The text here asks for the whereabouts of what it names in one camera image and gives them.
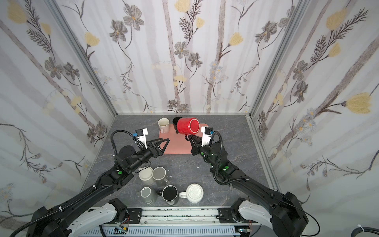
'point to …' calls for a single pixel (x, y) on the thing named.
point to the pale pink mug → (164, 124)
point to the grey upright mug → (159, 174)
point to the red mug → (188, 126)
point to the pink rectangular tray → (177, 143)
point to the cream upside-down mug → (146, 176)
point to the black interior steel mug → (169, 193)
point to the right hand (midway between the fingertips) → (187, 134)
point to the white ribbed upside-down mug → (194, 193)
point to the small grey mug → (148, 196)
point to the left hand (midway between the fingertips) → (163, 137)
